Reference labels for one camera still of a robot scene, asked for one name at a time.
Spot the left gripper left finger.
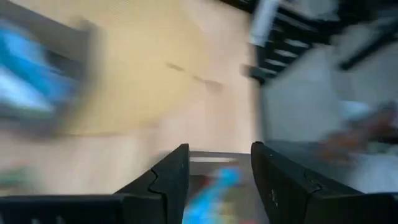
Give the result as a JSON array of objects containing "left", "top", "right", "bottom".
[{"left": 0, "top": 142, "right": 191, "bottom": 224}]

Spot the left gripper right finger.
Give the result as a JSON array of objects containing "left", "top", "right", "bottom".
[{"left": 250, "top": 141, "right": 398, "bottom": 224}]

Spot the blue Quaker Chewy granola bar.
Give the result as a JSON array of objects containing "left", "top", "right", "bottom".
[
  {"left": 0, "top": 19, "right": 81, "bottom": 113},
  {"left": 182, "top": 166, "right": 243, "bottom": 224}
]

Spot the black metal table frame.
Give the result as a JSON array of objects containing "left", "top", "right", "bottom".
[{"left": 217, "top": 0, "right": 398, "bottom": 86}]

